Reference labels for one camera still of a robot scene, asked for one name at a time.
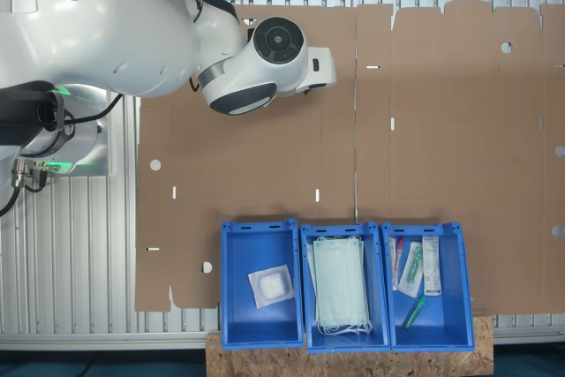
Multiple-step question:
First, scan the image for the cotton packet in clear bag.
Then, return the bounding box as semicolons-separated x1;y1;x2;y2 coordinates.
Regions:
247;263;296;308

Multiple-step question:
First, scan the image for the blue bin with cotton packet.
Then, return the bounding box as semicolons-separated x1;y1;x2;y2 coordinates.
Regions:
219;217;305;351

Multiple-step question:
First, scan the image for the brown cardboard sheet with slots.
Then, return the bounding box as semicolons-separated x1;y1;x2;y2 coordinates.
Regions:
134;2;358;313

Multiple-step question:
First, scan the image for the brown cardboard sheet with flaps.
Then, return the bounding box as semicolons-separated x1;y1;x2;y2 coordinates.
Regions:
355;0;565;317

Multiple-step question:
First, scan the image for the pale green face mask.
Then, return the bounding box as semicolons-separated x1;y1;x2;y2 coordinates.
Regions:
307;235;374;337
313;239;371;328

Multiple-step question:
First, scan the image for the packet with red-capped tube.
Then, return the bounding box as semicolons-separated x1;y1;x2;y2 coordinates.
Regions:
389;236;405;292

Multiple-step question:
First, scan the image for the packet with green syringe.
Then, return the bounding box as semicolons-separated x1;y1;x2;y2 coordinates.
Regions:
396;241;425;298

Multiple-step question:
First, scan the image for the white printed flat packet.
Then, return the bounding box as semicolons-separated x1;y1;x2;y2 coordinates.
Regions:
421;235;443;298

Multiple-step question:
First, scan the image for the loose green capped needle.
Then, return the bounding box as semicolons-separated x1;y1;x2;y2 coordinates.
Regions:
402;295;428;332

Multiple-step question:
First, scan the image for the blue bin with masks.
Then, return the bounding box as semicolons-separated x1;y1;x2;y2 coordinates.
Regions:
299;222;392;354

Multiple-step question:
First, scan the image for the blue bin with medical packets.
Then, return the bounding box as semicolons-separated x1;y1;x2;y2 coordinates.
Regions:
381;221;476;351

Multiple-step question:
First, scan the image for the chipboard panel under bins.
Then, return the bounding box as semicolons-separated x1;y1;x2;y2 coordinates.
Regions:
205;314;494;377

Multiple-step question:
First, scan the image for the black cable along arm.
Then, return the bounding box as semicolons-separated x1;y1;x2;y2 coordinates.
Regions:
64;0;207;127

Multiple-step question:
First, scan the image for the black base cable with connectors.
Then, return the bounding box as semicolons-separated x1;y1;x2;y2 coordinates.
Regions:
0;156;61;219

